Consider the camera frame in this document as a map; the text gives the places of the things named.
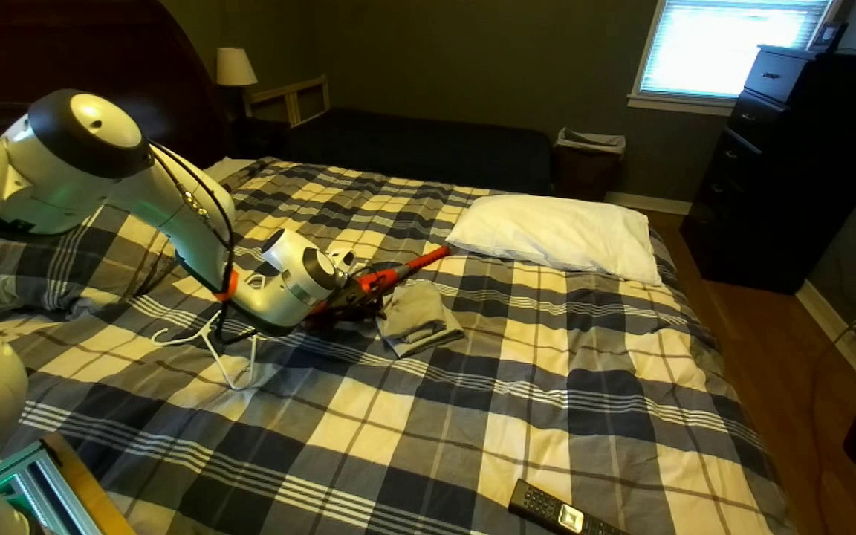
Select white open shelf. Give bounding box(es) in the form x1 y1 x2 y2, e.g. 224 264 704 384
239 73 336 133

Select white wire hanger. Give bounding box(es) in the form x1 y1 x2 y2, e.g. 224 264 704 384
150 302 265 392

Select white pillow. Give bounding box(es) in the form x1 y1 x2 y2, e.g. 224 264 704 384
441 191 664 289

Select black remote control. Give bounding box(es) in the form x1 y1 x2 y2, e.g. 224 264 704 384
504 476 629 535

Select gray bed sheet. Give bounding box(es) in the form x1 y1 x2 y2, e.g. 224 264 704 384
373 280 470 359

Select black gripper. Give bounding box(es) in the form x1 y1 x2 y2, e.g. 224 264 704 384
318 247 385 328

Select black tall dresser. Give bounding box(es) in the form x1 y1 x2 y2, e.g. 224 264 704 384
678 41 856 298

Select dark wooden headboard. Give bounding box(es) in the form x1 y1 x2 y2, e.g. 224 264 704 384
0 0 229 173

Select bright window with white frame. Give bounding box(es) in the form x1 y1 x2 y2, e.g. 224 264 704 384
626 0 837 118

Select plaid checkered bed comforter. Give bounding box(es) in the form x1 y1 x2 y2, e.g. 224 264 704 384
0 155 797 535

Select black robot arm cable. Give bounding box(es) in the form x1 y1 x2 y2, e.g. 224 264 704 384
149 142 242 344

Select plaid pillow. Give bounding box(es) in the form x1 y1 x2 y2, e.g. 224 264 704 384
0 209 181 320

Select table lamp with white shade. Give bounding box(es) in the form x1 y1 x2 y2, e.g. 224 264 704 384
211 44 262 123

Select orange baseball bat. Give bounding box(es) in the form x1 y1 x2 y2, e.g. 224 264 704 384
349 241 456 299

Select dark laundry hamper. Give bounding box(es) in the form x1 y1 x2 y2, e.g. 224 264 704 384
550 126 632 201

